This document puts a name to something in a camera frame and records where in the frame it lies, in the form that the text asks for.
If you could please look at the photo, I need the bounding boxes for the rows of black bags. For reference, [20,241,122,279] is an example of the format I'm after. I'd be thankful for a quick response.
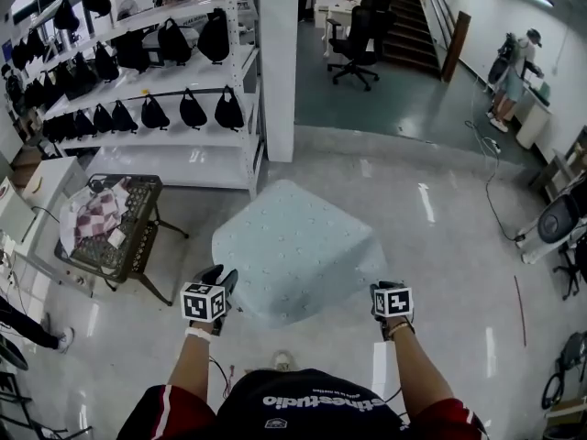
[0,0,247,144]

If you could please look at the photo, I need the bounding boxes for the white desk frame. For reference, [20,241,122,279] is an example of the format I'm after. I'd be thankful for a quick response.
[514,217,587,266]

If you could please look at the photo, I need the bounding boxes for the white box appliance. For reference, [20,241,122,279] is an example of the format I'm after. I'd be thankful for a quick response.
[0,176,38,247]

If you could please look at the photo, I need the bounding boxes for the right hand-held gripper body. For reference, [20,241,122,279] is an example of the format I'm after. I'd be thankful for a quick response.
[369,280,416,341]

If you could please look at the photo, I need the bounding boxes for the white metal shelving rack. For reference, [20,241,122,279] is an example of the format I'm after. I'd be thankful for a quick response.
[6,0,267,201]

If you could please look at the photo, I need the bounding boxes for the white wristband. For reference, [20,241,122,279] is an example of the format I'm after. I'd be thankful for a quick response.
[184,325,213,344]

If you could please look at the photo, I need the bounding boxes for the white square pillar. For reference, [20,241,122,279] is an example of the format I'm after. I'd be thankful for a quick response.
[259,0,302,163]

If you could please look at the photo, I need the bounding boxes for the black office chair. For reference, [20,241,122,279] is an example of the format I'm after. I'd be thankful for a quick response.
[326,0,398,92]

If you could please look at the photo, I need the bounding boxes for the brown wooden stand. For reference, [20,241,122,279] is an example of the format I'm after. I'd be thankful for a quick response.
[529,147,587,201]

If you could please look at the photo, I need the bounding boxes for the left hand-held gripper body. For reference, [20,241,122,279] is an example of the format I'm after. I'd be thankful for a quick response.
[179,281,234,337]

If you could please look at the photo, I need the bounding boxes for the person's black and red shirt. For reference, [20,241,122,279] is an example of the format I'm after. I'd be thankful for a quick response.
[116,368,490,440]

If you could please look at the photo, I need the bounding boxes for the light blue floral tablecloth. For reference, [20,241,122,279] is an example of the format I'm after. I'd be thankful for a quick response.
[211,179,389,330]

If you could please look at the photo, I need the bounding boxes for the person's right forearm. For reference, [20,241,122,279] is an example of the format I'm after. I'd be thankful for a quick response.
[392,330,455,419]

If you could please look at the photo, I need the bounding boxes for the dark wooden staircase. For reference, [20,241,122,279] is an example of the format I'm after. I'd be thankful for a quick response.
[375,0,444,80]

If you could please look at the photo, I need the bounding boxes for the white cabinet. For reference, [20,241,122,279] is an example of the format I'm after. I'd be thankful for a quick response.
[0,156,91,292]

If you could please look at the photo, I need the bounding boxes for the checkered folded cloths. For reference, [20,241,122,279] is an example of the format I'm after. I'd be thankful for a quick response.
[59,179,132,259]

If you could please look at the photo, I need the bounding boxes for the white desk with curved legs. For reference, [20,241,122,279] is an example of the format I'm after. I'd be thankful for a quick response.
[322,5,354,59]

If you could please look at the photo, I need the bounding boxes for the grey equipment case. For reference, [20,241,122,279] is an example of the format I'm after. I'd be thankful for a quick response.
[141,27,203,61]

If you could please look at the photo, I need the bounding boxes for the black floor cable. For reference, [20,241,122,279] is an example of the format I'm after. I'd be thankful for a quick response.
[484,151,524,242]

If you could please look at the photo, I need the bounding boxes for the black rolling chair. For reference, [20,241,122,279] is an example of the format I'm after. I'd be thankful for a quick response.
[552,240,587,302]

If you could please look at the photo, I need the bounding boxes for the brown wooden stair handrail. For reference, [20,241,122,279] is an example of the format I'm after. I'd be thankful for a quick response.
[415,0,472,83]

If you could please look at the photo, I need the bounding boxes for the red floor tape strip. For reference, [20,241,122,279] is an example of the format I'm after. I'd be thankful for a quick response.
[513,275,527,347]

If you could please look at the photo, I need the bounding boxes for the white counter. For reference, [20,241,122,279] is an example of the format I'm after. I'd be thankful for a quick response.
[513,80,554,150]

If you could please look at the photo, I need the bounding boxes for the red checked cloth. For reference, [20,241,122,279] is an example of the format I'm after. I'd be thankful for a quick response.
[75,190,127,242]

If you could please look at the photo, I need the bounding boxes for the person's white shoe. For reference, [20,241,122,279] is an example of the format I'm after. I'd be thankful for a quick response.
[270,349,297,373]

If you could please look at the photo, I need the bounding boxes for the black bag with straps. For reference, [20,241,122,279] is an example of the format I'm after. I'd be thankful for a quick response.
[540,331,587,412]

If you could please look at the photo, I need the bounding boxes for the person's left forearm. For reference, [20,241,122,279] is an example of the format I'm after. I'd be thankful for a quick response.
[167,336,212,405]

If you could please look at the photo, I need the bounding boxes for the black oval device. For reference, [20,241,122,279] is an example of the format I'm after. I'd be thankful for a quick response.
[537,193,582,246]

